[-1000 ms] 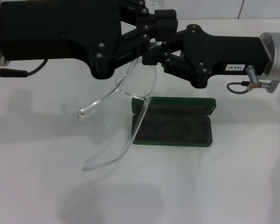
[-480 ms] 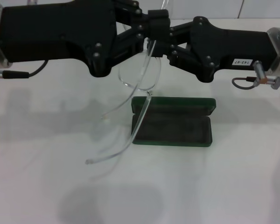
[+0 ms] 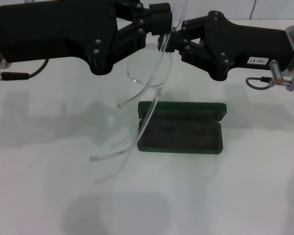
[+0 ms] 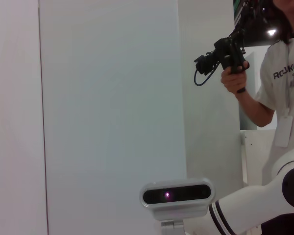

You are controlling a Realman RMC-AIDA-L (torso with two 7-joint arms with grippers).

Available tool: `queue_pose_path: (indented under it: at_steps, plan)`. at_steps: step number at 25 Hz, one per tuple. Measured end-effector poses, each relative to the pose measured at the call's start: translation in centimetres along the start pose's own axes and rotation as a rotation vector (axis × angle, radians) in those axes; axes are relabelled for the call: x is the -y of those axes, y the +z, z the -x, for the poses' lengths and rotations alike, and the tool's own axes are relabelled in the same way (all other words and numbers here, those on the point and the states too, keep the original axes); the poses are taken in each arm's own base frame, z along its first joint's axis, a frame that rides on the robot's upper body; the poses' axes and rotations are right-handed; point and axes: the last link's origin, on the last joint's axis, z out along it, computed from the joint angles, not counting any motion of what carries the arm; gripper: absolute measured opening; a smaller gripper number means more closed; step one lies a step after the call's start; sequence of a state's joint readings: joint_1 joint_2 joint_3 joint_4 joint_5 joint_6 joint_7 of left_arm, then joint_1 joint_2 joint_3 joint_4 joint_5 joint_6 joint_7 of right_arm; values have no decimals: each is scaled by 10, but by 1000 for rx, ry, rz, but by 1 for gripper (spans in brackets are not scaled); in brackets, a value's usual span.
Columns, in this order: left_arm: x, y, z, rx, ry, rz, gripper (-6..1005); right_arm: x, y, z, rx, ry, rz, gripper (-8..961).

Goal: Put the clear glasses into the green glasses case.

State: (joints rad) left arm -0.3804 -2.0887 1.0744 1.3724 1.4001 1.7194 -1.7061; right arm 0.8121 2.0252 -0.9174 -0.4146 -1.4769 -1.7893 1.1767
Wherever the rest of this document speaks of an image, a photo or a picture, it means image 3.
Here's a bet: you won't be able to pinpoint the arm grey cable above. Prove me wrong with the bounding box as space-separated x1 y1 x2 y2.
245 59 294 93
0 58 50 87

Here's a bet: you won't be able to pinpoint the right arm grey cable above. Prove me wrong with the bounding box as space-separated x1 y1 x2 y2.
245 59 294 93

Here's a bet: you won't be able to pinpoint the clear white glasses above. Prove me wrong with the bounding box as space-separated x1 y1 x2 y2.
89 0 190 163

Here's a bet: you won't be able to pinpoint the left arm grey cable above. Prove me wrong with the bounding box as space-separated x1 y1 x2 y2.
0 58 50 87

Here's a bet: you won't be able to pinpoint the green glasses case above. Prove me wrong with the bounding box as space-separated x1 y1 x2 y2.
137 100 228 155

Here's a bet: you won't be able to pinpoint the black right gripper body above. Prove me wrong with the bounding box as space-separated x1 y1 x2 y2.
202 10 294 81

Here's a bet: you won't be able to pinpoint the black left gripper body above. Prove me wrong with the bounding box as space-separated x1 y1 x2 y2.
0 0 132 75

